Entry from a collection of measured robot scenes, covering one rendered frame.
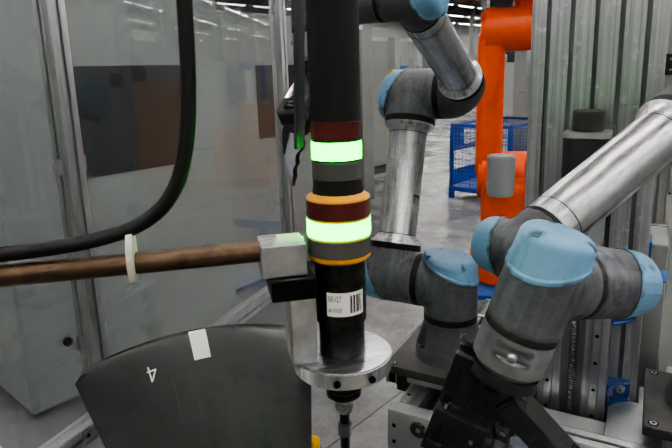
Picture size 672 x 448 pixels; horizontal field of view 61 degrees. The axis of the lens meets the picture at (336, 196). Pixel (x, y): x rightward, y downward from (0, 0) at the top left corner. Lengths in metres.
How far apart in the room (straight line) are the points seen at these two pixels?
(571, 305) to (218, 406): 0.34
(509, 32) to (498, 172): 1.00
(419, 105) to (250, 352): 0.84
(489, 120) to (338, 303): 4.17
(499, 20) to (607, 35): 3.17
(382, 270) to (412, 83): 0.42
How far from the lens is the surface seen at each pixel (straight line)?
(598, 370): 1.33
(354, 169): 0.37
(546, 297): 0.57
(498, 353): 0.60
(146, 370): 0.59
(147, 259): 0.38
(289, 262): 0.37
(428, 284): 1.23
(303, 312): 0.39
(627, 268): 0.66
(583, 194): 0.79
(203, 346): 0.59
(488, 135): 4.55
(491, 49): 4.45
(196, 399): 0.57
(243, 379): 0.58
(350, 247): 0.37
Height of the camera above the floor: 1.66
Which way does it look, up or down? 12 degrees down
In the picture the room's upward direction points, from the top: 2 degrees counter-clockwise
